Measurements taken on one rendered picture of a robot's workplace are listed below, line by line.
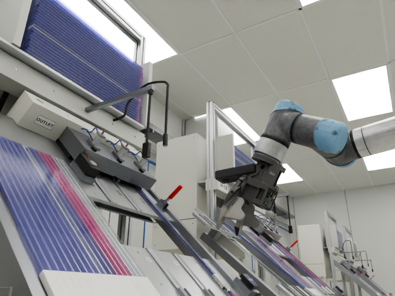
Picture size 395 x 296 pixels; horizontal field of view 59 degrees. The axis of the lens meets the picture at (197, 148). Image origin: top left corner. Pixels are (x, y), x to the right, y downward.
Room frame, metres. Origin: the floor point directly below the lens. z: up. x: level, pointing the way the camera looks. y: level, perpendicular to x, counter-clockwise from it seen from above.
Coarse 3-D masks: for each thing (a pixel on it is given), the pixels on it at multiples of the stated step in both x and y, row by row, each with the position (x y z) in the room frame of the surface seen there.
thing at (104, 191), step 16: (0, 128) 0.78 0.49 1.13; (16, 128) 0.85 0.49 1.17; (32, 144) 0.84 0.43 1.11; (48, 144) 0.92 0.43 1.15; (64, 160) 0.91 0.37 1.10; (96, 192) 0.90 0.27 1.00; (112, 192) 0.98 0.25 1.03; (128, 192) 1.08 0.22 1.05; (144, 192) 1.21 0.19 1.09; (112, 208) 1.01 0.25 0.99; (128, 208) 0.98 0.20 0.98; (144, 208) 1.07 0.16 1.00
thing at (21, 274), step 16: (0, 208) 0.54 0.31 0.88; (0, 224) 0.52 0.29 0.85; (0, 240) 0.52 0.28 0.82; (16, 240) 0.52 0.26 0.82; (0, 256) 0.51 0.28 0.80; (16, 256) 0.50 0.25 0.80; (0, 272) 0.51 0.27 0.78; (16, 272) 0.49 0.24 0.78; (32, 272) 0.50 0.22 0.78; (16, 288) 0.49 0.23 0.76; (32, 288) 0.48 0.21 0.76
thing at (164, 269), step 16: (144, 256) 0.81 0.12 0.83; (160, 256) 0.88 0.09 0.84; (176, 256) 0.95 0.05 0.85; (144, 272) 0.76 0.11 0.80; (160, 272) 0.81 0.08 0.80; (176, 272) 0.87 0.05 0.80; (192, 272) 0.94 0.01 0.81; (160, 288) 0.75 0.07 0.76; (176, 288) 0.80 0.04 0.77; (192, 288) 0.87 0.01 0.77; (208, 288) 0.93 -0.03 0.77
